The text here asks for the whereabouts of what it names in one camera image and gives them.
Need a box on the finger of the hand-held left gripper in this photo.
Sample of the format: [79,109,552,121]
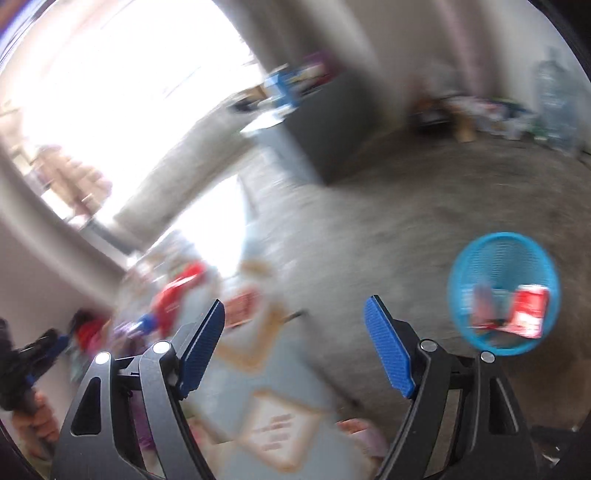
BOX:
[21,329,70,370]

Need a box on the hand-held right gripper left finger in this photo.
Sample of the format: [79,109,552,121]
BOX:
[51,299,226,480]

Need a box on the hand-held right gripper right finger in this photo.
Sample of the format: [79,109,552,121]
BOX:
[364,295,539,480]

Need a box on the blue white medicine box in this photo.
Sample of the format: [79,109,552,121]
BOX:
[471,284,509,324]

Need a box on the blue plastic basket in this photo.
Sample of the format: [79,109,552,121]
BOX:
[447,232,561,356]

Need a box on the red white packet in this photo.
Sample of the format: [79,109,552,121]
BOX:
[503,285,550,339]

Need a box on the person's left hand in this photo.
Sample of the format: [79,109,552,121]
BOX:
[10,391,62,459]

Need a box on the red plastic bag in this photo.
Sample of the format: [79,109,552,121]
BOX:
[71,311,109,354]

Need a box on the red plastic packaging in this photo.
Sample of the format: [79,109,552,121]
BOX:
[154,263,208,324]

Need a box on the fruit print tablecloth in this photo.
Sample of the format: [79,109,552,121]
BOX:
[115,175,393,480]

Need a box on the grey cabinet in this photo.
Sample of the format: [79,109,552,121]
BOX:
[240,69,393,185]

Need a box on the pile of plastic bags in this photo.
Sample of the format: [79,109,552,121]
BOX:
[411,88,541,141]

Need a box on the large clear water jug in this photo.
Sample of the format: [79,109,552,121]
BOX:
[533,46,585,155]

